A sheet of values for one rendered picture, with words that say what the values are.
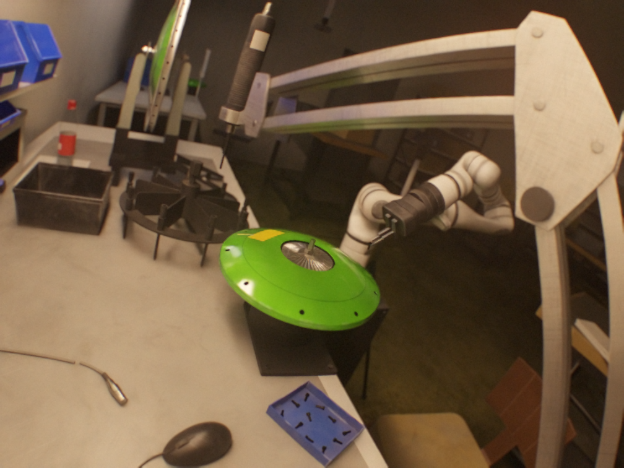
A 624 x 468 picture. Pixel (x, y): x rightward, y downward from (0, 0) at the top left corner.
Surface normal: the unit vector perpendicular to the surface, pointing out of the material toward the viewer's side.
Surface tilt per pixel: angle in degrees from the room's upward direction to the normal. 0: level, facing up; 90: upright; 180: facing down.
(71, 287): 0
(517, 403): 90
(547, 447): 90
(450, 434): 0
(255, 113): 90
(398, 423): 0
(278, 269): 11
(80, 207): 93
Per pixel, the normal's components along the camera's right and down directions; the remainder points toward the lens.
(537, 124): -0.76, 0.01
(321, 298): 0.37, -0.65
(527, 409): -0.92, -0.18
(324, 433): 0.32, -0.87
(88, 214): 0.34, 0.54
